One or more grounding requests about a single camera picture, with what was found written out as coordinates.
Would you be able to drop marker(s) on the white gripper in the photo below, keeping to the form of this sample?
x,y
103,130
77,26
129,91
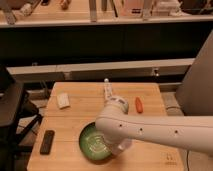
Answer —
x,y
116,144

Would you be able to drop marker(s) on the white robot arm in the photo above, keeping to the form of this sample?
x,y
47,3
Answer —
x,y
118,129

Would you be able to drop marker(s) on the green ceramic bowl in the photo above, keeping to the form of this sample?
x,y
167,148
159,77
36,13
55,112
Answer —
x,y
91,144

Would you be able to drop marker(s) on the orange carrot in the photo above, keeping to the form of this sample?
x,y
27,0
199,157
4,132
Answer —
x,y
138,105

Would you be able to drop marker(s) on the white bottle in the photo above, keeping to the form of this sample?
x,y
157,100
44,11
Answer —
x,y
107,89

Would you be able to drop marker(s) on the black remote control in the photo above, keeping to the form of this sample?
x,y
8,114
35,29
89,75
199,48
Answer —
x,y
47,142

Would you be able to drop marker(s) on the white sponge block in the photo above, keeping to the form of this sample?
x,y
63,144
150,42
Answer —
x,y
63,100

